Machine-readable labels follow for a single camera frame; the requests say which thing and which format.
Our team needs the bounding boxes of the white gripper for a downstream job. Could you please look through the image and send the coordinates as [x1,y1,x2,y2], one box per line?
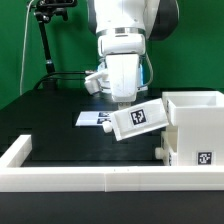
[106,54,139,110]

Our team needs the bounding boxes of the white drawer tray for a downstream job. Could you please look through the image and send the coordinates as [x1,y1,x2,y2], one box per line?
[102,98,169,141]
[155,131,177,166]

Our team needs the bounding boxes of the white front drawer tray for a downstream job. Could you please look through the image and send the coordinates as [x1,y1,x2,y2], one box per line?
[155,131,177,166]

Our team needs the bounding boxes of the white drawer cabinet box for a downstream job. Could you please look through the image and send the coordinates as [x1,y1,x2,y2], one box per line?
[162,91,224,166]

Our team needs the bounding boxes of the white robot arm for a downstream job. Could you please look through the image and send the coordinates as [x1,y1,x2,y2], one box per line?
[85,0,179,109]

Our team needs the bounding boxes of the white marker tag plate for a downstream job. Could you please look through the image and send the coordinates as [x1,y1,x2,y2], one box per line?
[75,111,110,126]

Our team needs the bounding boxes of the black cable bundle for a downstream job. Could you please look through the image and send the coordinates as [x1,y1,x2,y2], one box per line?
[33,69,99,90]

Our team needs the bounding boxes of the black camera stand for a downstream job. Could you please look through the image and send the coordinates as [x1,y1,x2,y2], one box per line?
[30,0,78,90]

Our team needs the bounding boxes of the white U-shaped table frame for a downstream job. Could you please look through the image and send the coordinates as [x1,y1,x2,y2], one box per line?
[0,135,224,192]

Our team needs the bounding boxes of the white hanging cable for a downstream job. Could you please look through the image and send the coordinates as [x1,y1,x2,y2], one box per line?
[19,0,36,96]

